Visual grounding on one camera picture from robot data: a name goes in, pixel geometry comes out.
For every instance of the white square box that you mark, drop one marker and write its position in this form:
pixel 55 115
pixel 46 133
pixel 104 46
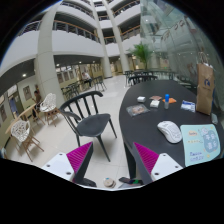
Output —
pixel 154 103

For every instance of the light blue mouse pad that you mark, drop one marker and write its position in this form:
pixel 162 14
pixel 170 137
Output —
pixel 201 143

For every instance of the small blue-capped bottle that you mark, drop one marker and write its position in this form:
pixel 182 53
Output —
pixel 166 103

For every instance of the brown paper bag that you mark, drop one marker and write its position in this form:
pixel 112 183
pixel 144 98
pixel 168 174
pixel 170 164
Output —
pixel 206 85

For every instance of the brown flat packet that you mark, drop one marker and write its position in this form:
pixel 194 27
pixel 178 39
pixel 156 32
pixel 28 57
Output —
pixel 155 98

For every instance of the orange paper piece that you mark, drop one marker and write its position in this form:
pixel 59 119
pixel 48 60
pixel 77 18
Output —
pixel 172 100

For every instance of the black plastic chair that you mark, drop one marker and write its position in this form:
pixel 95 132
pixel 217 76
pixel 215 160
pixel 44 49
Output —
pixel 91 126

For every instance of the seated person at wooden table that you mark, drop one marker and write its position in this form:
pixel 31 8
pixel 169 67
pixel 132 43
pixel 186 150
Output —
pixel 37 99

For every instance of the white lattice chair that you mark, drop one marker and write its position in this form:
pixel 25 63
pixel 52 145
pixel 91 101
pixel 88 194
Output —
pixel 48 107
pixel 21 131

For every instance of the white lattice chair far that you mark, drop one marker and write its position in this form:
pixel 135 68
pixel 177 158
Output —
pixel 48 107

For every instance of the white tissue packet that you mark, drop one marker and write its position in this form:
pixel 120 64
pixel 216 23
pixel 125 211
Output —
pixel 186 105

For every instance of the white lattice chair near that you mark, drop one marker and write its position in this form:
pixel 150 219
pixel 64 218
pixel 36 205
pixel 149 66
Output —
pixel 21 131

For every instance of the black chair behind table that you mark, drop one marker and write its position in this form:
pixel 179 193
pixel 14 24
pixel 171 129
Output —
pixel 141 78

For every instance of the green potted palm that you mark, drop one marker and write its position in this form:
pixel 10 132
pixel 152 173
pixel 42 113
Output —
pixel 142 52

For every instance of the wooden table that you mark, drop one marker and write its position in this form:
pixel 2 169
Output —
pixel 24 115

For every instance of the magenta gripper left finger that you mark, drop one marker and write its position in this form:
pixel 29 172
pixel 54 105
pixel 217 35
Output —
pixel 71 166

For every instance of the seated person in background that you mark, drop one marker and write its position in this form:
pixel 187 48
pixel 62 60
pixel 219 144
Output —
pixel 86 77

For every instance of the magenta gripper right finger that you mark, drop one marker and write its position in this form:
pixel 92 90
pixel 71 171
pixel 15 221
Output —
pixel 153 166

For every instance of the small white box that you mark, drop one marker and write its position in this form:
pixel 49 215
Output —
pixel 141 99

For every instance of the clear plastic snack packet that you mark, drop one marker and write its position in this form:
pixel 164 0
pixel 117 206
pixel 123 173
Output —
pixel 137 110

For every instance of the white computer mouse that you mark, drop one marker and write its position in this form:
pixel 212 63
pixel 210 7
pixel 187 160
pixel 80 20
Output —
pixel 171 131

